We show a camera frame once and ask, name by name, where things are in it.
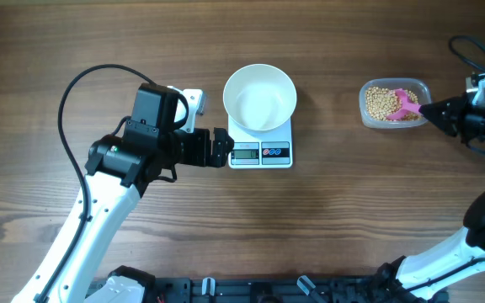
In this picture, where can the pile of soybeans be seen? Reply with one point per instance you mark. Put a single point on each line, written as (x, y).
(383, 102)

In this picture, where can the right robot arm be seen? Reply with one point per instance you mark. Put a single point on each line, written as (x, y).
(419, 277)

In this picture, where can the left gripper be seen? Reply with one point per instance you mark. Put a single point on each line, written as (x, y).
(201, 156)

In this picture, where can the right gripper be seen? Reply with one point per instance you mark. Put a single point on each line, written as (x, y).
(451, 121)

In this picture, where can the clear plastic container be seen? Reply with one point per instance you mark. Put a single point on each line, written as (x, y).
(414, 85)

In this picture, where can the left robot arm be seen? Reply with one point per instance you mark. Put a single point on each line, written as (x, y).
(119, 170)

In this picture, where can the white bowl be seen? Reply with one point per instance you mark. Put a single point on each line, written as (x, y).
(258, 98)

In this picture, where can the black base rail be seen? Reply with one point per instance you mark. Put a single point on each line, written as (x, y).
(183, 290)

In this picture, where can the white digital kitchen scale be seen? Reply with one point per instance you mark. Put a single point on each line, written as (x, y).
(261, 150)

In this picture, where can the pink plastic scoop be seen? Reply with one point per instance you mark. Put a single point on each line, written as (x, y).
(406, 106)

